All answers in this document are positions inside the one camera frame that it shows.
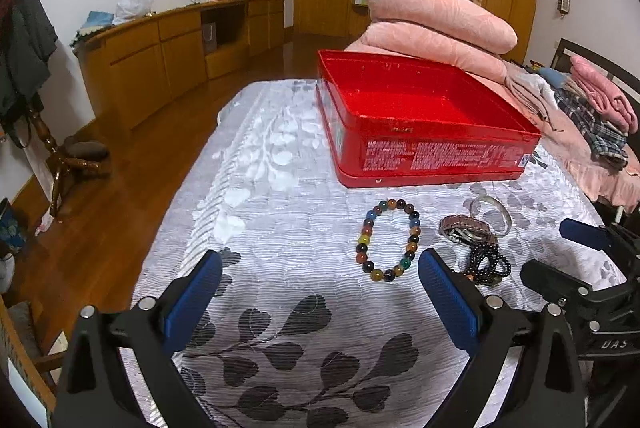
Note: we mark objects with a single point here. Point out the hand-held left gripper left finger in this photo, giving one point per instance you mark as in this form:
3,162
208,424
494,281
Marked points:
192,298

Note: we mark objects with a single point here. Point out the wooden coat stand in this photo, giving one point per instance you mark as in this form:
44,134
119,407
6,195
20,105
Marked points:
57,178

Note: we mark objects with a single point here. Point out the white plastic bag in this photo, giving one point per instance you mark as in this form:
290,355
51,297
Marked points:
134,6

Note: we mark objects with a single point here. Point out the pink folded garment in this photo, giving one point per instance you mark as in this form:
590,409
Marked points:
605,88

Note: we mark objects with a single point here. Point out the wooden chair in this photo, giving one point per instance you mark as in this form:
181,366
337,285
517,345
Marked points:
25,348

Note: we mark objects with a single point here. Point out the red tin box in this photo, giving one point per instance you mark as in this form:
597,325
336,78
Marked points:
425,108

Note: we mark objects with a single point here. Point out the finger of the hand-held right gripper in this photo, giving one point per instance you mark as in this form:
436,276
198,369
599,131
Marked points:
550,278
580,233

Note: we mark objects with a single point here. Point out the dark wooden headboard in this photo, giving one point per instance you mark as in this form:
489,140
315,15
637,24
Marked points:
565,53

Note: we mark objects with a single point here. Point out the dark coat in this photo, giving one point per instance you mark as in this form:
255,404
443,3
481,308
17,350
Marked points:
25,48

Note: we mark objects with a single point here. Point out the pink bedsheet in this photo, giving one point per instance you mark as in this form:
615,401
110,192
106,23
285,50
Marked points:
600,178

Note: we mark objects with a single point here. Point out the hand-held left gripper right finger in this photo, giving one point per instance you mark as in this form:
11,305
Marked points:
447,298

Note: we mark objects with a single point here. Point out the pink folded quilt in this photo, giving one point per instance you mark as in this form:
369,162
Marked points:
440,16
430,48

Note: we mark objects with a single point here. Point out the grey paper bag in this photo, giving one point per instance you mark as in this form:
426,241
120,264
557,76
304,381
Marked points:
209,38

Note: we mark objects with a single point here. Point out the stack of plaid clothes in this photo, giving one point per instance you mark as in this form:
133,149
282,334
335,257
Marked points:
590,123

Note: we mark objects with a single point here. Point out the blue folded cloth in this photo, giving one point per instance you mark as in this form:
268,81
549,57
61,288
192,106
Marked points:
97,21

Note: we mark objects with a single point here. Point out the blue patterned bag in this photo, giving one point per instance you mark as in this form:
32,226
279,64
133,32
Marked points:
12,228

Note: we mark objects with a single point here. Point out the wooden sideboard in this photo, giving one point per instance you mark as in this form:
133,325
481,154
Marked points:
135,58

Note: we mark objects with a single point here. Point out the small wall device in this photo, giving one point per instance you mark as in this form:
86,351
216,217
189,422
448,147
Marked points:
564,3

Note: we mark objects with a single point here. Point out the clear bangle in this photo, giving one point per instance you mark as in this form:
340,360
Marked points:
505,220

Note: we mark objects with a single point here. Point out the beige cloth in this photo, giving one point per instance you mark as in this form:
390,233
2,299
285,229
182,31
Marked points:
525,88

